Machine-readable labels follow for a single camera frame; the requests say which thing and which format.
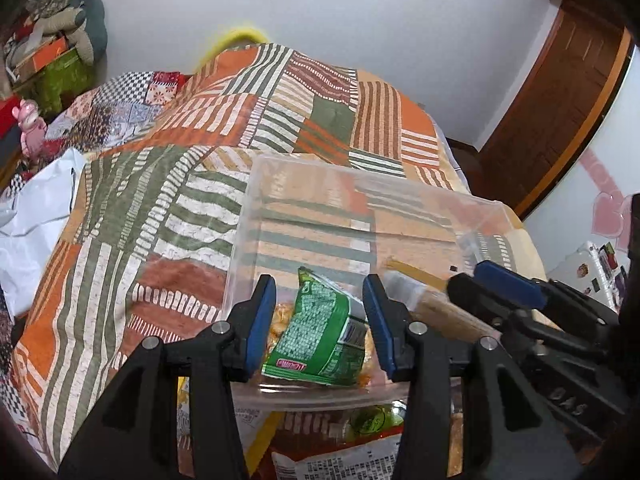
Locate white label snack packet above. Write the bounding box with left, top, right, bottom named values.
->
left=272, top=437, right=407, bottom=480

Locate clear plastic storage box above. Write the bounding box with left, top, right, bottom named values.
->
left=222, top=155, right=516, bottom=411

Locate pink plush toy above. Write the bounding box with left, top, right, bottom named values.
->
left=16, top=99, right=49, bottom=157

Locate orange snack packet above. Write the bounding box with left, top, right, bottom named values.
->
left=267, top=301, right=301, bottom=356

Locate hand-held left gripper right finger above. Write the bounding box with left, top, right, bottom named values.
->
left=362, top=274, right=583, bottom=480

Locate beige cracker packet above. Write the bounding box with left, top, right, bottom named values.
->
left=385, top=257, right=496, bottom=356

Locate green snack packet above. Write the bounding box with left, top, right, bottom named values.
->
left=261, top=266, right=373, bottom=387

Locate white case with stickers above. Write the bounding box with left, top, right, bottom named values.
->
left=546, top=241, right=629, bottom=312

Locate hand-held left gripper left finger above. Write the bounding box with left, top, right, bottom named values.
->
left=57, top=274, right=277, bottom=480

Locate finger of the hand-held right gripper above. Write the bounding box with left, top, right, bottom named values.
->
left=474, top=260, right=621, bottom=333
left=447, top=274, right=601, bottom=361

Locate orange cardboard box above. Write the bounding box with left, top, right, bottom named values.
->
left=9, top=34, right=77, bottom=83

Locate checkered patchwork quilt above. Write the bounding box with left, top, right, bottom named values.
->
left=44, top=70, right=193, bottom=152

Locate yellow snack packet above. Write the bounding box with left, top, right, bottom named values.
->
left=175, top=375, right=283, bottom=466

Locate brown wooden door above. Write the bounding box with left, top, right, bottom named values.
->
left=477, top=0, right=637, bottom=218

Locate green cardboard box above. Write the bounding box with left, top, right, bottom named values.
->
left=37, top=46, right=97, bottom=117

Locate white plastic bag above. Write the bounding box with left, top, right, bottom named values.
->
left=0, top=147, right=87, bottom=322

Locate pink heart wall decoration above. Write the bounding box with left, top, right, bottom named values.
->
left=579, top=147, right=637, bottom=252

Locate striped patchwork bedspread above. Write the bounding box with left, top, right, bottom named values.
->
left=10, top=42, right=546, bottom=471

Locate yellow fuzzy cushion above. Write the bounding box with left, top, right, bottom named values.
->
left=197, top=21, right=267, bottom=63

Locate green round label packet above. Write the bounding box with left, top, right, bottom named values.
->
left=344, top=404, right=406, bottom=442

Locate grey green plush pillow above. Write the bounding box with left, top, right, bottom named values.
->
left=30, top=0, right=109, bottom=67

